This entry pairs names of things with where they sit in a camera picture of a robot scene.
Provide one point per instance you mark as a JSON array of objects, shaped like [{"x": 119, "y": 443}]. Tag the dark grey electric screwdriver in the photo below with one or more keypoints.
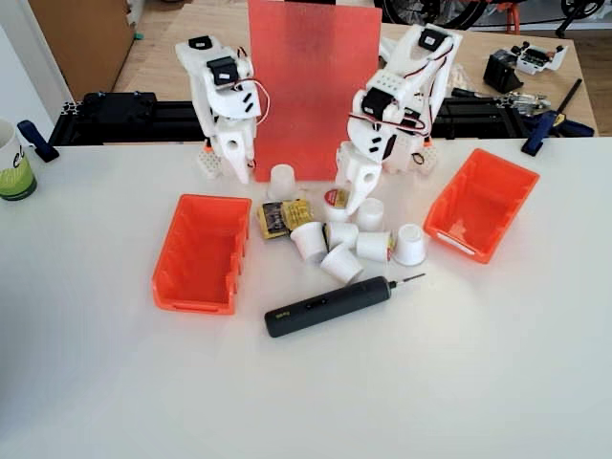
[{"x": 315, "y": 308}]

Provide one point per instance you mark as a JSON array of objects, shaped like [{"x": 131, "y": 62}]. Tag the red lid coffee pod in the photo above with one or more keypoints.
[{"x": 334, "y": 201}]

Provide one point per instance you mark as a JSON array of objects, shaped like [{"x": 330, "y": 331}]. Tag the white coffee pod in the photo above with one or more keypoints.
[
  {"x": 373, "y": 246},
  {"x": 372, "y": 216},
  {"x": 408, "y": 244},
  {"x": 340, "y": 263},
  {"x": 311, "y": 239},
  {"x": 282, "y": 179}
]

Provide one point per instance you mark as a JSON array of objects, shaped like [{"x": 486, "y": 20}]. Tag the black printed part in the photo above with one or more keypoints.
[{"x": 499, "y": 74}]

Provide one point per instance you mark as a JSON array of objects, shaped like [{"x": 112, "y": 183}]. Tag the small green object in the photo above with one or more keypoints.
[{"x": 138, "y": 37}]

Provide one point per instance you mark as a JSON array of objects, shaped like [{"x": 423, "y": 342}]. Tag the orange bin with white label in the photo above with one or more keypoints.
[{"x": 483, "y": 210}]

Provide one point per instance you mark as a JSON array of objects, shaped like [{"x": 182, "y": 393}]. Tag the orange stand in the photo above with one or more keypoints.
[{"x": 514, "y": 14}]

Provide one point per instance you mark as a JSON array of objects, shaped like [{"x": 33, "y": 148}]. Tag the blue clamp with black bar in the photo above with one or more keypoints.
[{"x": 538, "y": 134}]

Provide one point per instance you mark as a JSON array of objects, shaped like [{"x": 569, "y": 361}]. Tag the white and green mug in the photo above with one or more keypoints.
[{"x": 14, "y": 158}]

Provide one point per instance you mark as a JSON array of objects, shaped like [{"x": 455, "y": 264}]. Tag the black bicycle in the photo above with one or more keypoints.
[{"x": 430, "y": 12}]

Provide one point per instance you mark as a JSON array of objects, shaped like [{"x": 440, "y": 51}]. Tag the orange plastic bin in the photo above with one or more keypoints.
[{"x": 201, "y": 248}]

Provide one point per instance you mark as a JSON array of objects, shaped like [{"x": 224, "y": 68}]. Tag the white device with circuit board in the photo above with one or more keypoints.
[{"x": 535, "y": 59}]

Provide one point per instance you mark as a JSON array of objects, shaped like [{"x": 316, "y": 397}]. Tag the yellow and black packet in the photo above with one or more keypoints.
[{"x": 287, "y": 215}]

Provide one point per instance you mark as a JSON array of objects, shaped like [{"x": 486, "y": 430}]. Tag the silver metal clamp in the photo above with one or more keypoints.
[{"x": 526, "y": 102}]

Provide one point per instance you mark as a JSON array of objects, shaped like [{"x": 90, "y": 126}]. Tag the red foam sheet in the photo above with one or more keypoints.
[{"x": 296, "y": 72}]

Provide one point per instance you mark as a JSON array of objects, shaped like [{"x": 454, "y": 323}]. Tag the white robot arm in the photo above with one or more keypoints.
[
  {"x": 196, "y": 62},
  {"x": 406, "y": 52}
]

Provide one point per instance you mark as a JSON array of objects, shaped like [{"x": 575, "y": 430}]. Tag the blue lid coffee pod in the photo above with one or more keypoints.
[{"x": 344, "y": 234}]

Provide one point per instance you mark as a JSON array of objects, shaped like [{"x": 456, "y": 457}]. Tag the black aluminium rail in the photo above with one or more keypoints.
[{"x": 497, "y": 122}]

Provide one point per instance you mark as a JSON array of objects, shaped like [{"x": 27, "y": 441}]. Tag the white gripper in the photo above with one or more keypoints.
[
  {"x": 232, "y": 149},
  {"x": 364, "y": 180}
]

